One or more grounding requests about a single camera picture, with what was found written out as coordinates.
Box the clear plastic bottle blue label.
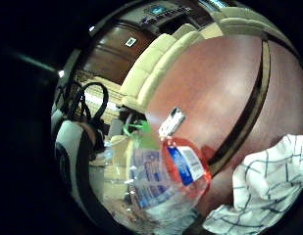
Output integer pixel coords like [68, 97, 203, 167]
[103, 135, 204, 233]

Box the green plastic bottle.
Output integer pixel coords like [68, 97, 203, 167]
[122, 118, 160, 152]

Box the orange drink bottle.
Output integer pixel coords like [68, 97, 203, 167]
[159, 135, 214, 200]

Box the dark wooden cabinet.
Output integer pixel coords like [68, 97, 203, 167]
[81, 21, 156, 85]

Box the cream sofa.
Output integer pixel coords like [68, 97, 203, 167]
[119, 23, 206, 113]
[209, 6, 282, 38]

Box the white label on cabinet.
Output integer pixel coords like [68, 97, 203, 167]
[125, 36, 138, 48]

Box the white checkered cloth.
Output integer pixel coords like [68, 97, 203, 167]
[201, 133, 303, 235]

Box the wall screen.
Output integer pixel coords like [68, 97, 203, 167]
[143, 3, 192, 18]

